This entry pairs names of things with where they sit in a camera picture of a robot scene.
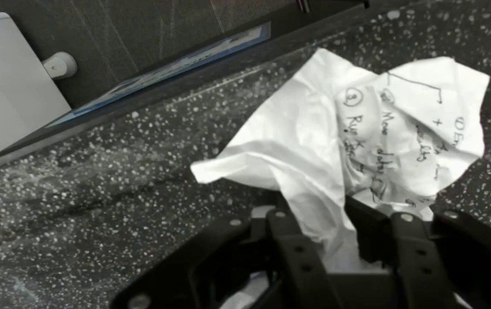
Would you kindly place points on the mixed paper sign up arrow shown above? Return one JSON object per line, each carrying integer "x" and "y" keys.
{"x": 199, "y": 58}

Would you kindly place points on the black bin door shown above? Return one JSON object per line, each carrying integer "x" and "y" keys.
{"x": 314, "y": 20}

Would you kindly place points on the large white paper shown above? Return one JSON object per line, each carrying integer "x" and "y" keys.
{"x": 314, "y": 132}

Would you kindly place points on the white round caster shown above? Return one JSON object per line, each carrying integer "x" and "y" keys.
{"x": 58, "y": 65}

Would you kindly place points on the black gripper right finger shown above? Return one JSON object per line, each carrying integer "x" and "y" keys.
{"x": 444, "y": 264}

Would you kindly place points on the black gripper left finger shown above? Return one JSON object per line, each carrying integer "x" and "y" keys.
{"x": 238, "y": 269}

